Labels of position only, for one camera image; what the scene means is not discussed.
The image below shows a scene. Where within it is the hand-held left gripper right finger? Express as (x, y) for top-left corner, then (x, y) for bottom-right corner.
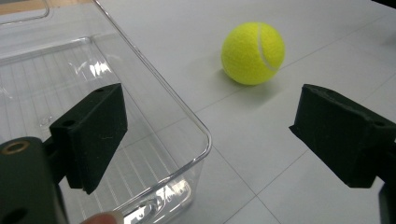
(288, 83), (396, 189)

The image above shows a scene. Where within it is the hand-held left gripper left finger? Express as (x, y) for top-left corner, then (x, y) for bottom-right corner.
(43, 82), (129, 196)

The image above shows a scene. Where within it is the clear plastic bin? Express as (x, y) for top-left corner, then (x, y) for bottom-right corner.
(0, 0), (214, 224)

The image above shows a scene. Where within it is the yellow tennis ball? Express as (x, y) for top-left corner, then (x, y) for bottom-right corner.
(220, 21), (287, 87)

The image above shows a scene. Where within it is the white table sheet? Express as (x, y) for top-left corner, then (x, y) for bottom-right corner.
(0, 0), (396, 224)

